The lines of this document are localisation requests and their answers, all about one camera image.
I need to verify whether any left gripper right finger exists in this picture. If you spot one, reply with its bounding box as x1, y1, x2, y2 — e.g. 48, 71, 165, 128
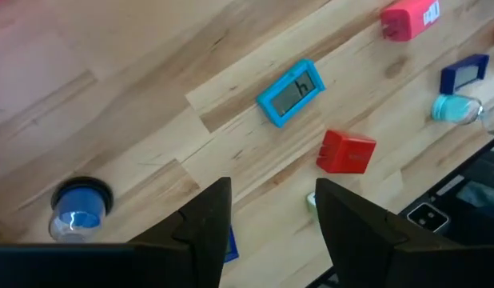
315, 178, 494, 288

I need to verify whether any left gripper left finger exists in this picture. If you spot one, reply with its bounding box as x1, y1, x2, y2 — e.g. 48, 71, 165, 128
0, 177, 233, 288

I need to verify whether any dark blue digital clock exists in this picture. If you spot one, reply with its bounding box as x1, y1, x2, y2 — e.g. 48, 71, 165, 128
224, 226, 240, 264

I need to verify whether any red cube charger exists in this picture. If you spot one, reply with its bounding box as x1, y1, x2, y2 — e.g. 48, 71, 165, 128
315, 129, 377, 175

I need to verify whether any black-capped blue sand timer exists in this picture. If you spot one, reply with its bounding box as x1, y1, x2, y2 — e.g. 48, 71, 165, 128
48, 175, 114, 244

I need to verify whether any light blue digital clock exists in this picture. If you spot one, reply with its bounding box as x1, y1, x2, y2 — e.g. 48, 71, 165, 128
256, 58, 326, 129

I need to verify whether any pink wall charger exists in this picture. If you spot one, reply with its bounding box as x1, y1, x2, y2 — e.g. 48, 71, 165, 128
380, 0, 441, 42

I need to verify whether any teal sand timer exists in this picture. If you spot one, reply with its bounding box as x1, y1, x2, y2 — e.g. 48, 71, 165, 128
430, 94, 494, 139

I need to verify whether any indigo digital clock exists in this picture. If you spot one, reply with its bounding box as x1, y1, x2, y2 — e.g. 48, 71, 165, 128
439, 53, 491, 96

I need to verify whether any green wall charger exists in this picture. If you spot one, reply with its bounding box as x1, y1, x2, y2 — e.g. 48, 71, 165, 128
305, 191, 318, 219

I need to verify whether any silver metal bracket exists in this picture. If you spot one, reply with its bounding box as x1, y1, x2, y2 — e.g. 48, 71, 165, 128
435, 174, 466, 197

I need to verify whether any black aluminium table frame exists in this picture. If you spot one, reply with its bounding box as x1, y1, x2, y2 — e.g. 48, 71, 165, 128
305, 137, 494, 288

